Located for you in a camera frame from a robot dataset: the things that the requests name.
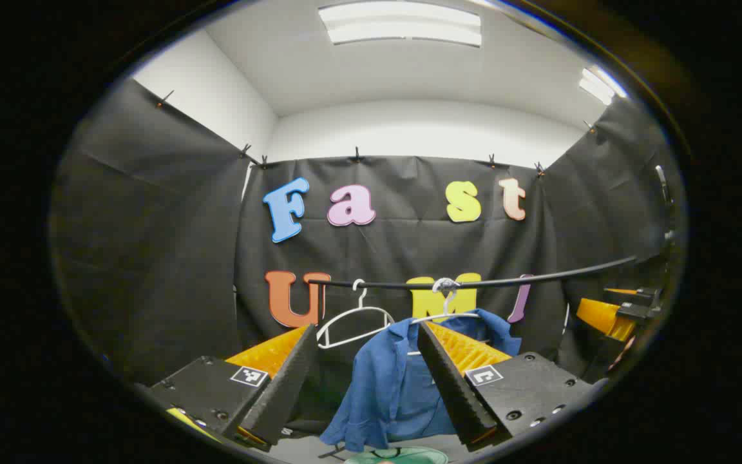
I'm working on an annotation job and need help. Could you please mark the plain white hanger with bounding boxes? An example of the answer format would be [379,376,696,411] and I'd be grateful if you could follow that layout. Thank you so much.
[316,278,396,350]

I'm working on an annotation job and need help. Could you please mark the black clothes rack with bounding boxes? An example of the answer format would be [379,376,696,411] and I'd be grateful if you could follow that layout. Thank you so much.
[307,256,637,329]

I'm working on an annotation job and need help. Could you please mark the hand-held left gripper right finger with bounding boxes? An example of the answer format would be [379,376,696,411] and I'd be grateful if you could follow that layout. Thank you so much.
[417,320,597,452]

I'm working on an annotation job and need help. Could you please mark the black backdrop cloth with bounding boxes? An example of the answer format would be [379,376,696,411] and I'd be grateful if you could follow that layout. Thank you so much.
[52,77,684,394]

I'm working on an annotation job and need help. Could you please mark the large ceiling light panel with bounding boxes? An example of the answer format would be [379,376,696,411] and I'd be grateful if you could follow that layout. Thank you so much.
[318,1,482,48]

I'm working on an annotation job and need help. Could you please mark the blue shirt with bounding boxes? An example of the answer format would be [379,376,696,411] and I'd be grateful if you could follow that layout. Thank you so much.
[319,308,523,453]

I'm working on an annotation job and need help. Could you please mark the white hanger with cable tie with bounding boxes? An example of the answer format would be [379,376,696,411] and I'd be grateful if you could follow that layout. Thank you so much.
[410,277,482,324]

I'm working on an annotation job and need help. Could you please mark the row of black cloth clips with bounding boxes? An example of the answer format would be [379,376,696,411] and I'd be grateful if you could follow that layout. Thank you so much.
[155,90,597,178]

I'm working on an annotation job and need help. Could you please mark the green laundry hamper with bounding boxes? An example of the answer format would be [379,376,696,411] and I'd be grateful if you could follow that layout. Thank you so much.
[344,446,450,464]

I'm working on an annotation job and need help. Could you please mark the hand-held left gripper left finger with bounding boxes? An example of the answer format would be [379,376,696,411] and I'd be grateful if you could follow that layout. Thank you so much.
[146,324,318,449]

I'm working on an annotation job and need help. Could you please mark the small ceiling light panel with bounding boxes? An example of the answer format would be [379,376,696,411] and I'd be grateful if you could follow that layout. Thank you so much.
[578,64,629,106]

